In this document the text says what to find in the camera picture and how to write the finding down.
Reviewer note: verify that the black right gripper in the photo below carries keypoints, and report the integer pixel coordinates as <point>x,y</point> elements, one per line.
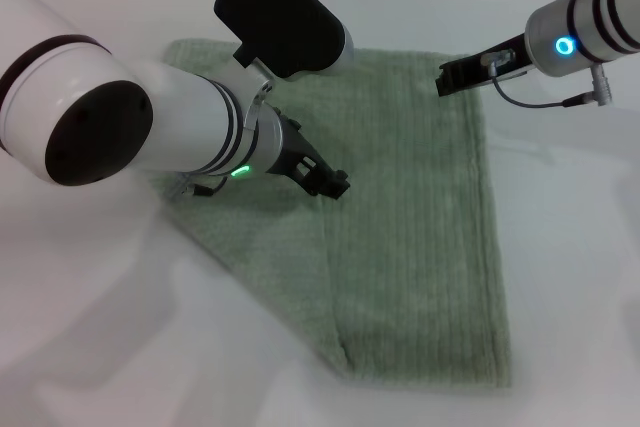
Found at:
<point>507,59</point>

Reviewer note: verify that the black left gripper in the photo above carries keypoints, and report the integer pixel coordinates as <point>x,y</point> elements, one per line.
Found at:
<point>295,147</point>

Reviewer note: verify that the green ribbed towel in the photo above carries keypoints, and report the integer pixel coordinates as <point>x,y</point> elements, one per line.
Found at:
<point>410,207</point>

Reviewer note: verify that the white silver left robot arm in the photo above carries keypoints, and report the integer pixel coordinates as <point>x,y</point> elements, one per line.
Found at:
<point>150,107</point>

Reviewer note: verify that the black left wrist camera housing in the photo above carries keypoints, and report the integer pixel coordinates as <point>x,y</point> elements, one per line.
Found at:
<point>280,17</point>

